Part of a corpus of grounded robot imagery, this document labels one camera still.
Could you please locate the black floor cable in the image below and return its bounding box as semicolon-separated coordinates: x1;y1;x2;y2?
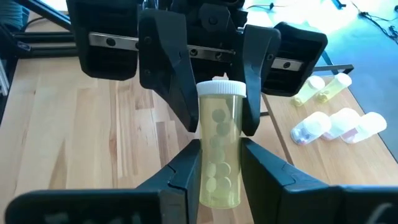
351;1;398;43

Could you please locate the black aluminium rig frame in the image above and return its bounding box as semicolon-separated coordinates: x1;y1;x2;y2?
0;0;78;97

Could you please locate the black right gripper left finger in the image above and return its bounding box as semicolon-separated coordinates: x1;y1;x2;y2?
136;139;203;224

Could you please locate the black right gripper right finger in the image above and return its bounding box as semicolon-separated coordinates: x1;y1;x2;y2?
241;138;343;224

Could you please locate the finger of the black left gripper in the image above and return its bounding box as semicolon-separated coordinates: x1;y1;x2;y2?
231;24;282;137
138;9;200;133

